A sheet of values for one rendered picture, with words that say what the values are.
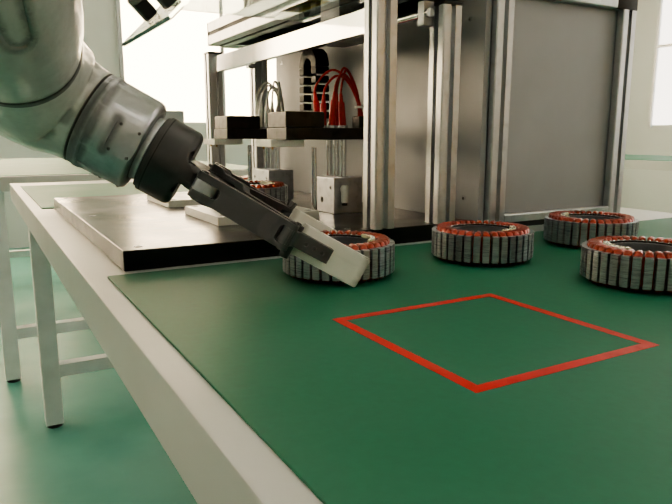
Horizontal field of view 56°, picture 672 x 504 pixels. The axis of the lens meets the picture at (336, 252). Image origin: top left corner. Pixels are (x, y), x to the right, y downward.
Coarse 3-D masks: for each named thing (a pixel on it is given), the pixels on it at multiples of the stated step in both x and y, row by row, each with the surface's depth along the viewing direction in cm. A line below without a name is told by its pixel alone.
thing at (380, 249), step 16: (352, 240) 66; (368, 240) 61; (384, 240) 61; (288, 256) 60; (368, 256) 58; (384, 256) 60; (288, 272) 61; (304, 272) 59; (320, 272) 58; (368, 272) 58; (384, 272) 60
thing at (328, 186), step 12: (324, 180) 97; (336, 180) 94; (348, 180) 95; (360, 180) 96; (324, 192) 97; (336, 192) 95; (348, 192) 96; (360, 192) 97; (324, 204) 97; (336, 204) 95; (348, 204) 96; (360, 204) 97
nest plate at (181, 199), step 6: (180, 192) 118; (186, 192) 118; (150, 198) 113; (174, 198) 106; (180, 198) 106; (186, 198) 106; (162, 204) 106; (168, 204) 103; (174, 204) 103; (180, 204) 104; (186, 204) 104; (192, 204) 105; (198, 204) 105
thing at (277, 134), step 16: (272, 112) 93; (288, 112) 89; (304, 112) 91; (320, 112) 92; (272, 128) 93; (288, 128) 89; (304, 128) 91; (320, 128) 92; (336, 128) 93; (352, 128) 95; (256, 144) 94; (272, 144) 89; (288, 144) 90; (336, 144) 97; (336, 160) 98
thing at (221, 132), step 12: (216, 120) 115; (228, 120) 110; (240, 120) 111; (252, 120) 112; (216, 132) 115; (228, 132) 110; (240, 132) 111; (252, 132) 112; (264, 132) 113; (216, 144) 110; (228, 144) 111; (240, 144) 112; (276, 156) 116; (276, 168) 117
